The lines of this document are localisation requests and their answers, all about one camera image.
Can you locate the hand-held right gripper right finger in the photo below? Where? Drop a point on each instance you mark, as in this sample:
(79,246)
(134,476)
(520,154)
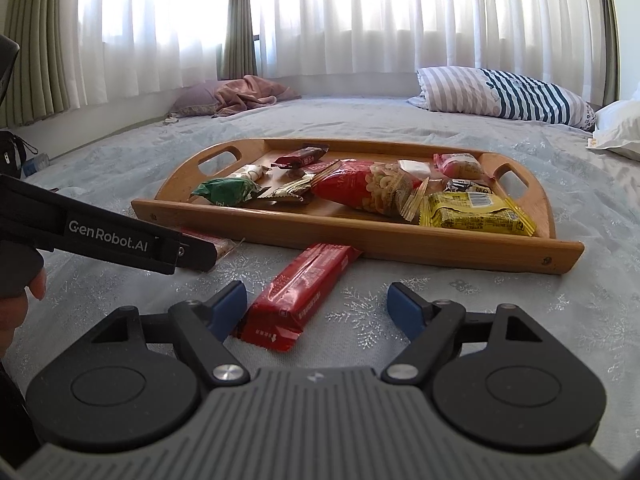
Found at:
(404,308)

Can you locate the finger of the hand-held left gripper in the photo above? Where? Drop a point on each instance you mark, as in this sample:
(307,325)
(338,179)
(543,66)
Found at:
(197,255)

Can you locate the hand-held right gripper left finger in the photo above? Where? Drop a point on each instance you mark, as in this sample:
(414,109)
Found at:
(227,308)

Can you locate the red snack packet clear end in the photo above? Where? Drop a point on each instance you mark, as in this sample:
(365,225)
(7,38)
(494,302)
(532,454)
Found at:
(223,249)

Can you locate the green snack packet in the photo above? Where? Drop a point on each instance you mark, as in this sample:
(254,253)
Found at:
(225,191)

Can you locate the long red snack packet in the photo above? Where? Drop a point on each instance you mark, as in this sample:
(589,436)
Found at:
(300,292)

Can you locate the white and tan snack packet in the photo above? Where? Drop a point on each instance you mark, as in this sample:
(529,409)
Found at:
(250,172)

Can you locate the gold and brown snack packet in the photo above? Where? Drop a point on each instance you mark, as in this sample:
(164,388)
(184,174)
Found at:
(290,190)

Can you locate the small black snack packet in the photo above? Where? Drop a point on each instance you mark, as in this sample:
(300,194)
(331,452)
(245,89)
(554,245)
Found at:
(465,186)

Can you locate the small white snack packet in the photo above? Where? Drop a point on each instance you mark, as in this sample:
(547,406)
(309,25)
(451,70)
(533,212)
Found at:
(414,167)

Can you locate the dark brown snack bar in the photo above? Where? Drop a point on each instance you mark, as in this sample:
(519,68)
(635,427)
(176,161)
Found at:
(300,156)

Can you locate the pink packet with yellow cake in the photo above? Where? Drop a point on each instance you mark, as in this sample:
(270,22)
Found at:
(460,165)

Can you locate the person's left hand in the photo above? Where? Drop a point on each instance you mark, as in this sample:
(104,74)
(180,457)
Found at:
(12,320)

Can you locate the clear plastic wrapper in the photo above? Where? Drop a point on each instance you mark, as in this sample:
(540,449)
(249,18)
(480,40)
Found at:
(72,191)

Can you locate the blue packet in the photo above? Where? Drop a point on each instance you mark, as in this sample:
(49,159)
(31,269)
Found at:
(36,164)

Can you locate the black bag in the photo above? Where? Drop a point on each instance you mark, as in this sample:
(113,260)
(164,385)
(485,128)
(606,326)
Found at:
(10,155)

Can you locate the yellow snack packet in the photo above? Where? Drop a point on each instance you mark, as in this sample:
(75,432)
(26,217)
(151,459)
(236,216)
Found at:
(475,212)

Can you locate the large red peanut packet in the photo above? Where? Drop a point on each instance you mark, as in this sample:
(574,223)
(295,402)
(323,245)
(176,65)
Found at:
(350,185)

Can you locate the purple pillow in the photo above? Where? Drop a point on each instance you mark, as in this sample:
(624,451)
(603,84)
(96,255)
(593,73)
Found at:
(195,97)

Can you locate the light blue snowflake bed sheet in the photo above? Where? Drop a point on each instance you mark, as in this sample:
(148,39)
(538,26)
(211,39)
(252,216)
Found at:
(575,300)

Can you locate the dark flat object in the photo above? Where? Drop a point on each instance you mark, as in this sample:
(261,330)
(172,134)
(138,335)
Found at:
(7,67)

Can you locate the pink blanket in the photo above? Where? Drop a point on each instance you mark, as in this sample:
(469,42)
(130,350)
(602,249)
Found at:
(250,91)

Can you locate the wide green curtain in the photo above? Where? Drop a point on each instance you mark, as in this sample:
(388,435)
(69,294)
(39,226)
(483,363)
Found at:
(45,35)

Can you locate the blue striped pillow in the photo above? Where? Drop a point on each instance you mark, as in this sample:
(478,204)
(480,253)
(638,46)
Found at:
(500,92)

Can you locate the narrow green curtain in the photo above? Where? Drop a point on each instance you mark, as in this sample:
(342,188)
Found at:
(240,20)

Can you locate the white pillow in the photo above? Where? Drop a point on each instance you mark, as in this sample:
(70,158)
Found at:
(620,130)

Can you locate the white sheer curtains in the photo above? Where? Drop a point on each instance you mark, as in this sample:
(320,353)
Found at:
(375,20)

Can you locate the green curtain beside wall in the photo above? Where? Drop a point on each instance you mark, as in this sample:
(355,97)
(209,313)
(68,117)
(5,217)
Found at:
(610,35)

